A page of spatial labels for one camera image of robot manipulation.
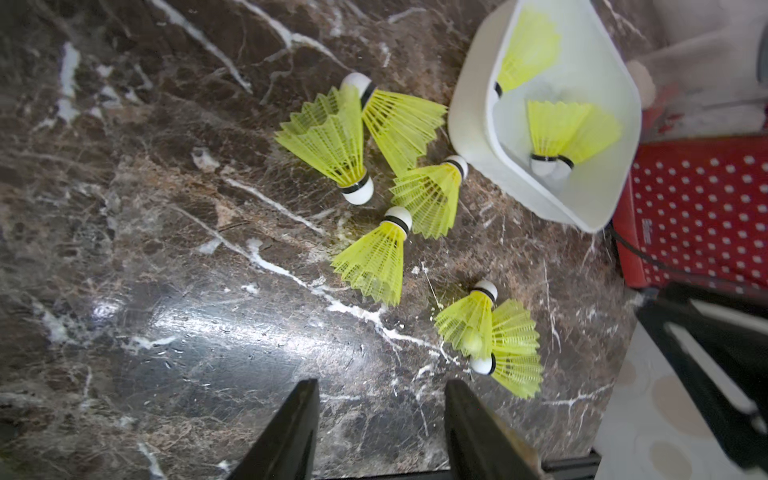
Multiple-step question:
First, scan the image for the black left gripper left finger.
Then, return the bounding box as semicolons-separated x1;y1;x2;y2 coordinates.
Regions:
228;379;320;479

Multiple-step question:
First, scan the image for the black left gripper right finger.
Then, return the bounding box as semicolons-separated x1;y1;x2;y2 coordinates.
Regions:
444;380;541;480

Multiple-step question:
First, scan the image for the green shuttlecock group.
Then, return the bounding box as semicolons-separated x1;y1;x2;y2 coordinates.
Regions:
275;85;374;205
342;72;448;176
390;155;469;239
331;206;412;306

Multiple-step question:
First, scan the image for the green shuttlecock lone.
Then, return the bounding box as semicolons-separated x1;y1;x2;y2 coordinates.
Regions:
494;6;562;99

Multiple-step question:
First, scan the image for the white storage box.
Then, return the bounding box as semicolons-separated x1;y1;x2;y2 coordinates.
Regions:
448;1;641;233

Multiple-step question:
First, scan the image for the red dotted toaster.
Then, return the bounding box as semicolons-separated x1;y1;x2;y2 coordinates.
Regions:
611;136;767;294

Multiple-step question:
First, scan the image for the green shuttlecock top group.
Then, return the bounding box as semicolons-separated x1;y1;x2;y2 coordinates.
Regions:
342;72;448;176

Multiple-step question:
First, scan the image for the black toaster power cable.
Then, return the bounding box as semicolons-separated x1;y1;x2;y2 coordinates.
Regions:
611;227;768;289

